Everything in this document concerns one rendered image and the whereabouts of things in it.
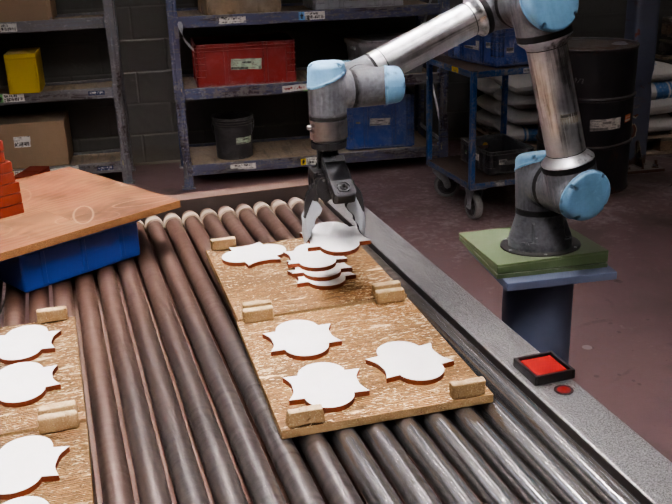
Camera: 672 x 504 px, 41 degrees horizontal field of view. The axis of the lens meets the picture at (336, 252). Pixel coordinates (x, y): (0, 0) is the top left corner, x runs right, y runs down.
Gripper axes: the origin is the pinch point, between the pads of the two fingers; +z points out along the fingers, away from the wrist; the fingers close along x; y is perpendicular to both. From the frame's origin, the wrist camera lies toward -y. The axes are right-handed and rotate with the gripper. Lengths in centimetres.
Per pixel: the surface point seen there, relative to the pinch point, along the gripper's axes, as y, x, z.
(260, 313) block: -11.5, 17.9, 9.2
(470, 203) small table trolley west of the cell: 287, -147, 94
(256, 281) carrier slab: 9.1, 15.5, 11.0
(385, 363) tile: -36.5, 0.5, 10.3
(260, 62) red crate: 413, -51, 24
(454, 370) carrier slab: -40.6, -10.4, 11.3
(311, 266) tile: 6.3, 3.9, 8.0
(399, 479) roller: -64, 7, 14
